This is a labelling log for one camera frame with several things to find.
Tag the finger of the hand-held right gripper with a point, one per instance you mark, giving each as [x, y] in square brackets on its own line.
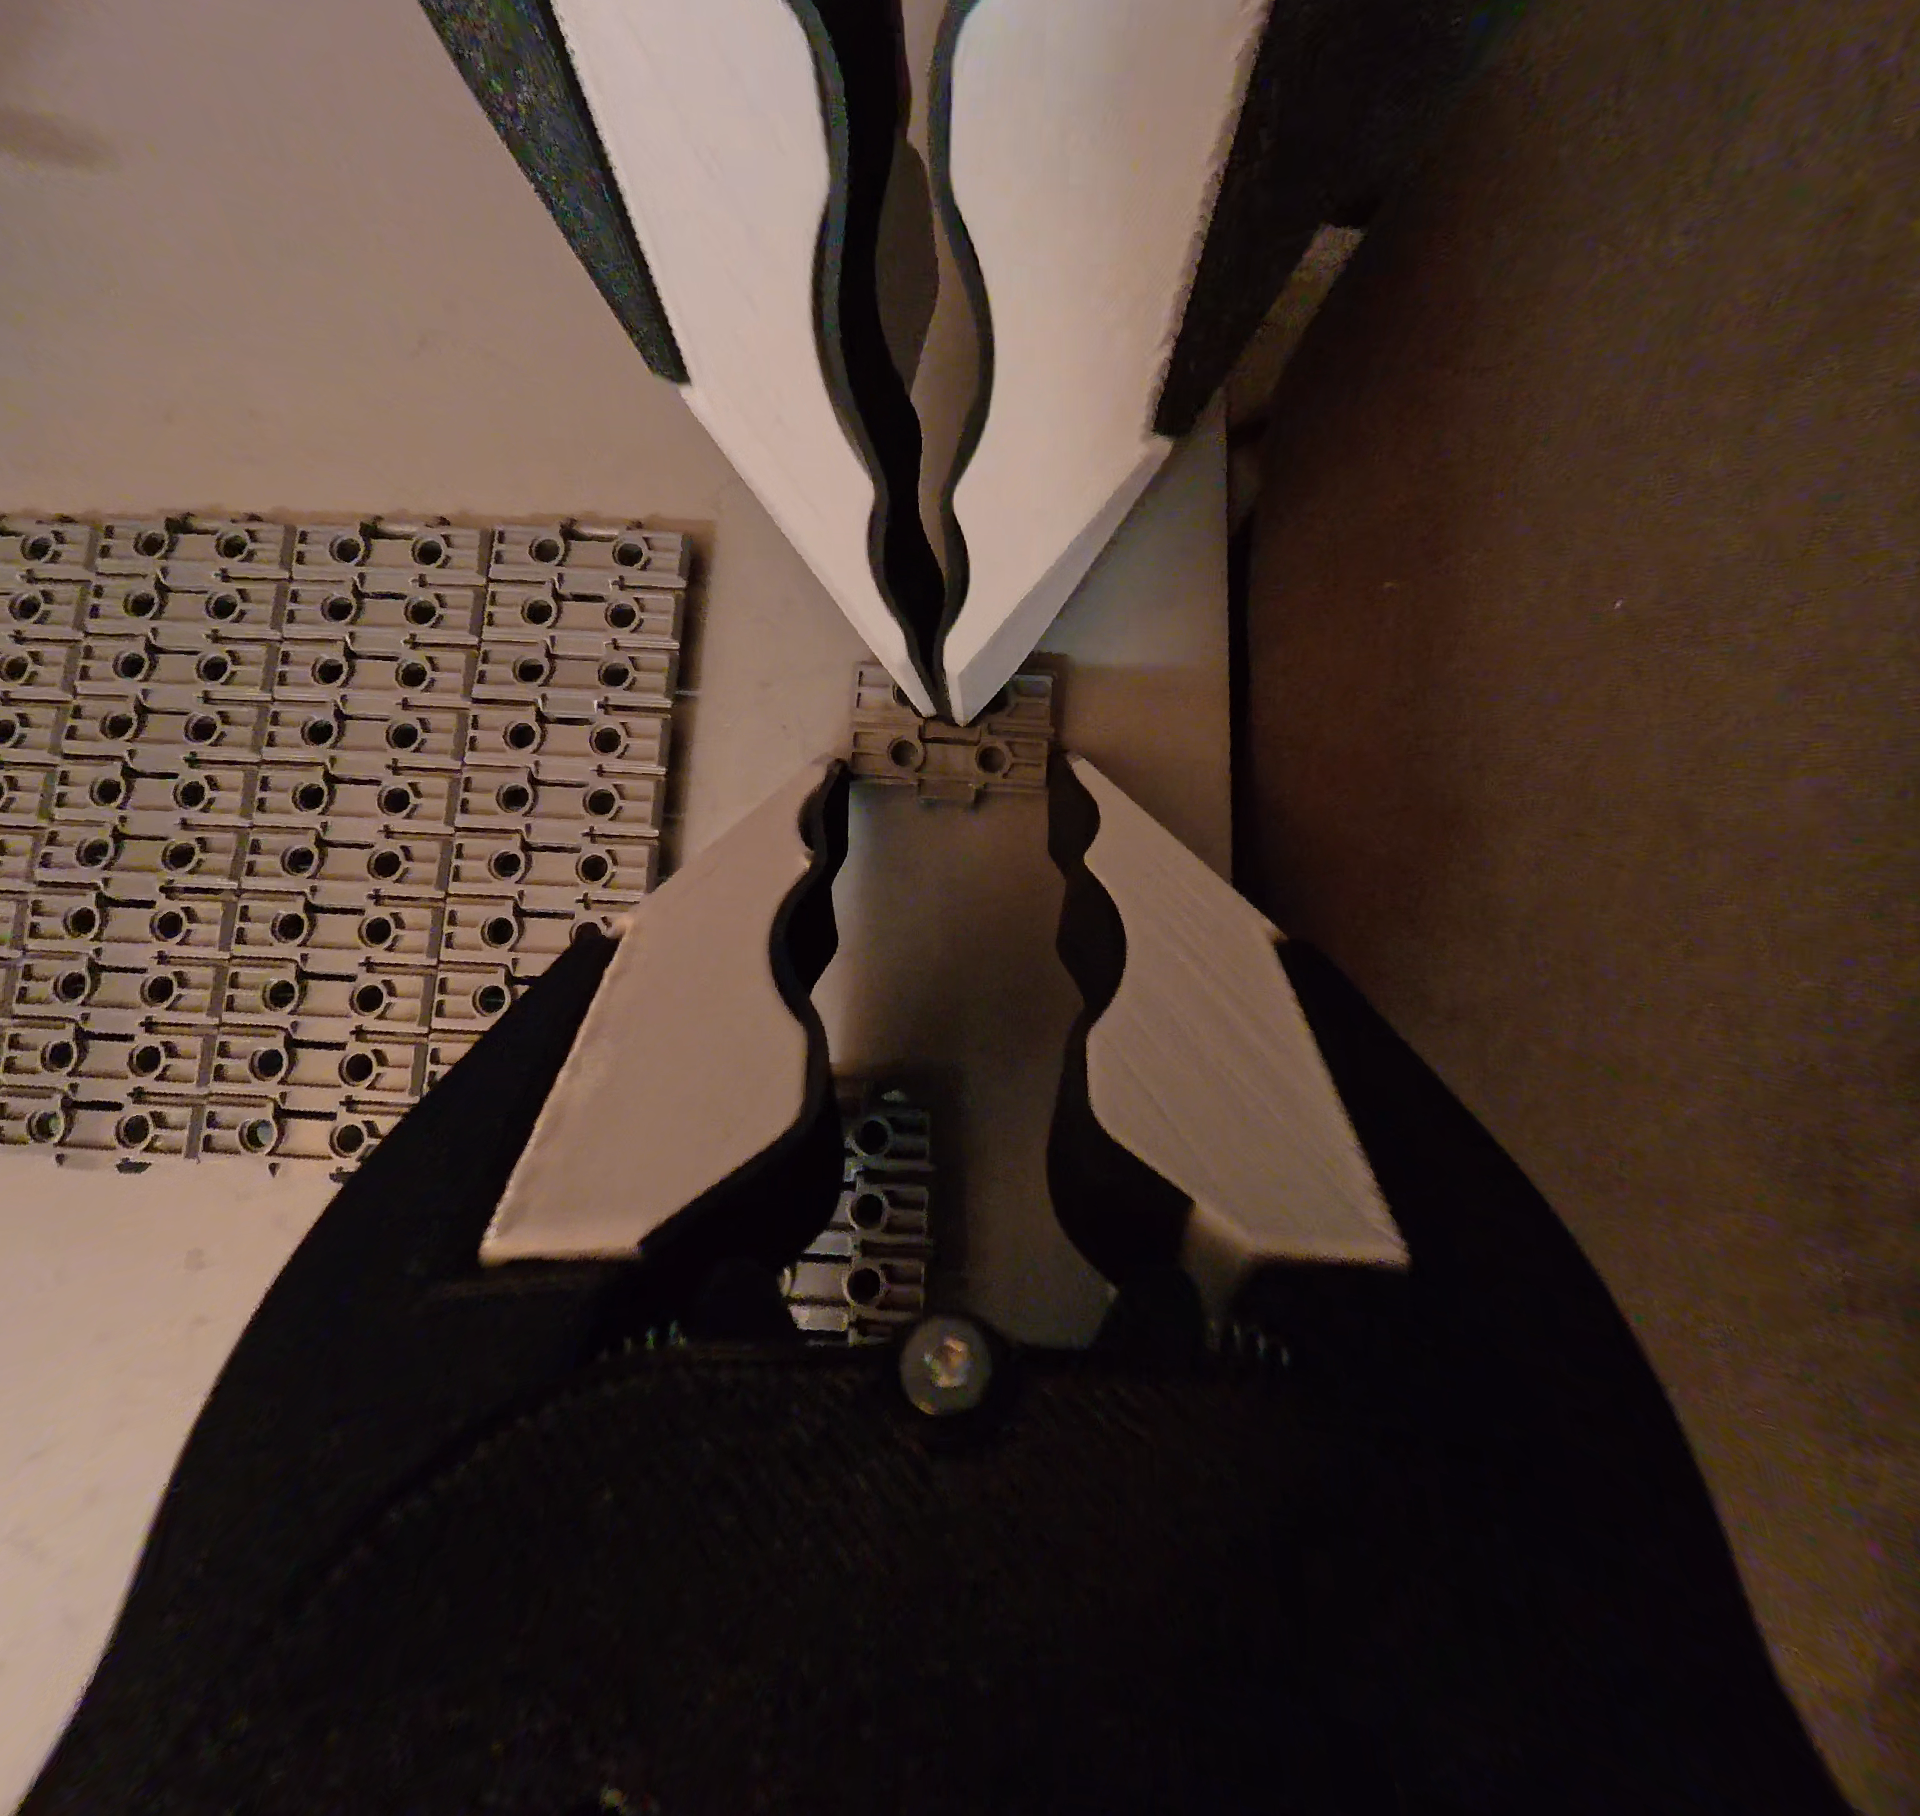
[1094, 196]
[706, 196]

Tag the grey tread link segment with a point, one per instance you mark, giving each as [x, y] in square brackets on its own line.
[961, 775]

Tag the large grey tread link mat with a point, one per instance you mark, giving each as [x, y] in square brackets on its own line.
[299, 795]

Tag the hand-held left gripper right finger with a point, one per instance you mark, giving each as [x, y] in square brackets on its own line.
[1230, 1066]

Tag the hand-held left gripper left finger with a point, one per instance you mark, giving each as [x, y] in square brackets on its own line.
[677, 1082]

